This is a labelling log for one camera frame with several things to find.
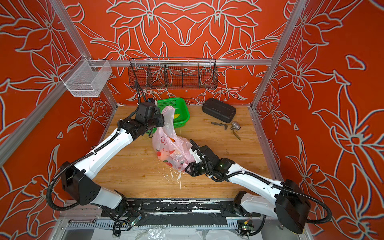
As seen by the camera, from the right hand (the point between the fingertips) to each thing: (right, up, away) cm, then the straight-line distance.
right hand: (185, 170), depth 76 cm
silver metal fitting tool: (+35, +22, +28) cm, 50 cm away
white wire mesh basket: (-63, +53, +16) cm, 84 cm away
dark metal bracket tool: (+28, +22, +31) cm, 47 cm away
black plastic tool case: (+24, +33, +34) cm, 53 cm away
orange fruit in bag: (-13, +6, +8) cm, 16 cm away
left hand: (-13, +29, +3) cm, 32 cm away
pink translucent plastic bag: (-7, +10, +3) cm, 13 cm away
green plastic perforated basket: (-4, +29, +31) cm, 43 cm away
